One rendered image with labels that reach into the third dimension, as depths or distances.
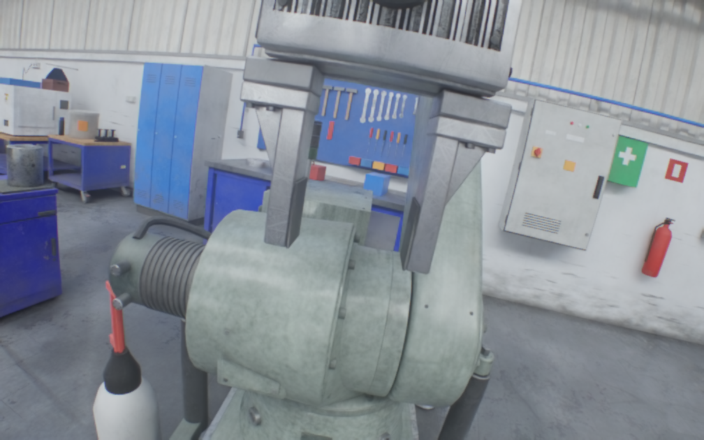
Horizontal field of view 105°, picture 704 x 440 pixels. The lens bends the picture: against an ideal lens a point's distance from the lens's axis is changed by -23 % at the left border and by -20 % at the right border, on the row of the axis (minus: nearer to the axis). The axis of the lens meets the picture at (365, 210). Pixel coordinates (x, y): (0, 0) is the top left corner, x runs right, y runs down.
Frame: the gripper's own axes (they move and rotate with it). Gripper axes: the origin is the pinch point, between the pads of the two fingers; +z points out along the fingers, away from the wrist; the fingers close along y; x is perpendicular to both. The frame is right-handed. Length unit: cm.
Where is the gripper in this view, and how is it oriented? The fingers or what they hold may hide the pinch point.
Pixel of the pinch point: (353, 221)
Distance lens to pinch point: 36.4
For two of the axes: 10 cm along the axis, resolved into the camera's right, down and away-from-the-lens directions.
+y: -9.8, -1.9, 0.0
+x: -0.4, 2.0, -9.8
